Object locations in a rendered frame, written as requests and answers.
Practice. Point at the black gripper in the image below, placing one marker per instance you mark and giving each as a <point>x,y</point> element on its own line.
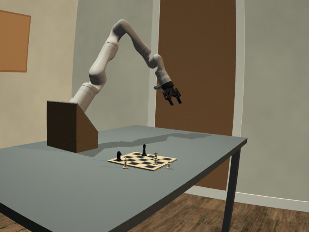
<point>169,91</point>

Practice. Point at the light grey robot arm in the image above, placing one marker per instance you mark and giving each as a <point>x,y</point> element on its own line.
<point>97,75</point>

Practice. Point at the chessboard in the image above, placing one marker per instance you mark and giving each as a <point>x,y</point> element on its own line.
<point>136,160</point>

